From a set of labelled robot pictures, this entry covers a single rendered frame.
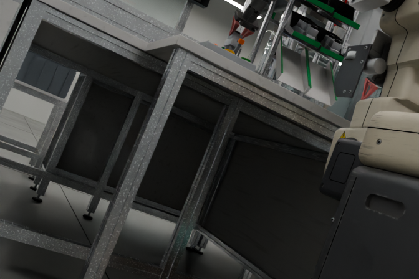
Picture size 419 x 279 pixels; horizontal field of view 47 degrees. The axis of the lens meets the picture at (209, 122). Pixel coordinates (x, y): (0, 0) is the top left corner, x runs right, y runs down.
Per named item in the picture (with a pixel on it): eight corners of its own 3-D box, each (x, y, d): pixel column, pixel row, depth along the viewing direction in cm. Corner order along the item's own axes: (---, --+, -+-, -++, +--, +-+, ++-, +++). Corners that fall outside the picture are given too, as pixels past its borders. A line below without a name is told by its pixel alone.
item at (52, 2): (389, 169, 198) (391, 162, 198) (30, -5, 140) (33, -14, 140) (237, 134, 327) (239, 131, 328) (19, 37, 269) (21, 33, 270)
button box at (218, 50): (250, 81, 171) (257, 65, 172) (201, 56, 163) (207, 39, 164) (242, 81, 178) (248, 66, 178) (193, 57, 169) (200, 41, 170)
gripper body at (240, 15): (234, 12, 193) (244, -3, 189) (254, 23, 196) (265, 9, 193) (235, 20, 188) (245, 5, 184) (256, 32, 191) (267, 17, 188)
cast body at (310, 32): (312, 45, 200) (320, 29, 197) (303, 40, 199) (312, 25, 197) (308, 40, 208) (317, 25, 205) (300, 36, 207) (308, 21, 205)
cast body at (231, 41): (239, 48, 193) (245, 33, 193) (230, 44, 191) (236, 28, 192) (230, 51, 200) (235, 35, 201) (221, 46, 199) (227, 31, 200)
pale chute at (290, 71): (303, 93, 197) (310, 85, 194) (275, 80, 194) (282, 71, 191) (300, 55, 218) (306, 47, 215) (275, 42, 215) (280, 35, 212)
